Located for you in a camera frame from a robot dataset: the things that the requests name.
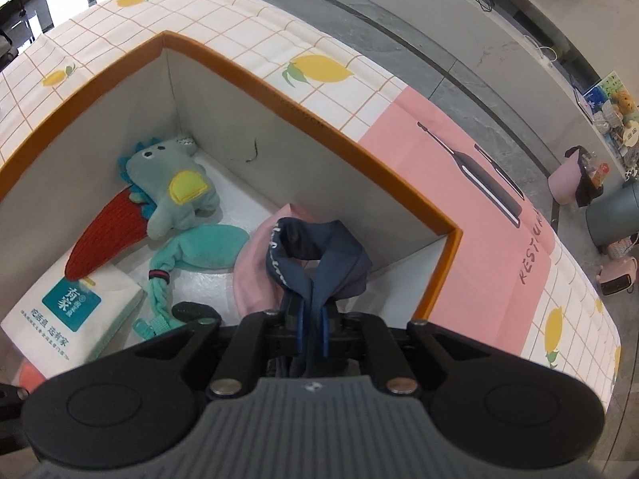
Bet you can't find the red knitted cloth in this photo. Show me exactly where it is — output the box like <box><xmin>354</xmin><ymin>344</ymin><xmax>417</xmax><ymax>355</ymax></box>
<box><xmin>64</xmin><ymin>188</ymin><xmax>147</xmax><ymax>281</ymax></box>

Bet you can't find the orange cardboard storage box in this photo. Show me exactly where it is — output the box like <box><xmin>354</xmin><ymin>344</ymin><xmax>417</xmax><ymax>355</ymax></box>
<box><xmin>0</xmin><ymin>29</ymin><xmax>465</xmax><ymax>395</ymax></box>

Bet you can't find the teal fabric bag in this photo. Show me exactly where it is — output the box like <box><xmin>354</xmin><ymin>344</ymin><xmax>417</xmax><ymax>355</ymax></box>
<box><xmin>133</xmin><ymin>224</ymin><xmax>249</xmax><ymax>340</ymax></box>

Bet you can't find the white tissue pack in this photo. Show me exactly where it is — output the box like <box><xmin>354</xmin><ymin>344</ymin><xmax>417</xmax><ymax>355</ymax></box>
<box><xmin>1</xmin><ymin>254</ymin><xmax>145</xmax><ymax>378</ymax></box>

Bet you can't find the grey round trash bin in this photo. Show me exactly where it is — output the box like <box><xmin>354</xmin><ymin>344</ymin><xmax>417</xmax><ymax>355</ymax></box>
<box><xmin>586</xmin><ymin>180</ymin><xmax>639</xmax><ymax>253</ymax></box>

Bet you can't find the teddy bear figure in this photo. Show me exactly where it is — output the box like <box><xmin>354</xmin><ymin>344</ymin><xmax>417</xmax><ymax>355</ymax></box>
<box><xmin>612</xmin><ymin>88</ymin><xmax>637</xmax><ymax>122</ymax></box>

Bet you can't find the pink printed mat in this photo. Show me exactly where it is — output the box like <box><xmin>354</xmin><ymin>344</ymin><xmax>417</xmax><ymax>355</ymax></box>
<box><xmin>359</xmin><ymin>79</ymin><xmax>556</xmax><ymax>363</ymax></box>

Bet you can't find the pink bin with black bag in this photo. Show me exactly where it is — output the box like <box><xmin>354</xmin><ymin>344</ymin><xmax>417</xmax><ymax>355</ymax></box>
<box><xmin>548</xmin><ymin>145</ymin><xmax>610</xmax><ymax>208</ymax></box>

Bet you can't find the checkered lemon table cloth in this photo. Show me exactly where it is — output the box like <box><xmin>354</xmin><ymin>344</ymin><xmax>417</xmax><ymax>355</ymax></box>
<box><xmin>1</xmin><ymin>0</ymin><xmax>622</xmax><ymax>406</ymax></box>

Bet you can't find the navy blue fabric headband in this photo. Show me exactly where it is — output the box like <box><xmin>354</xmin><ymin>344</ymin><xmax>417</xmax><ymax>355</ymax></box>
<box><xmin>265</xmin><ymin>218</ymin><xmax>373</xmax><ymax>378</ymax></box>

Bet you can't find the orange foam ball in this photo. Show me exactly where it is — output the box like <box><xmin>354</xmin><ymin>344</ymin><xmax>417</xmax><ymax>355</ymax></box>
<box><xmin>17</xmin><ymin>361</ymin><xmax>46</xmax><ymax>392</ymax></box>

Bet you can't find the pink space heater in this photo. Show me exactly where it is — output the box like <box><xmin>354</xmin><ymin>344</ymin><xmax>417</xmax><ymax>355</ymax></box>
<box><xmin>597</xmin><ymin>256</ymin><xmax>638</xmax><ymax>296</ymax></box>

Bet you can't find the pink cloth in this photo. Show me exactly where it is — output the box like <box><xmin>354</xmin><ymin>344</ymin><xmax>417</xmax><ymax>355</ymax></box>
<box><xmin>233</xmin><ymin>203</ymin><xmax>314</xmax><ymax>318</ymax></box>

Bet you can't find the teal dinosaur plush toy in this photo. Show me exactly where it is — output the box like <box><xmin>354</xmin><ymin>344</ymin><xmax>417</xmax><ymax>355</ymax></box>
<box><xmin>118</xmin><ymin>136</ymin><xmax>220</xmax><ymax>240</ymax></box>

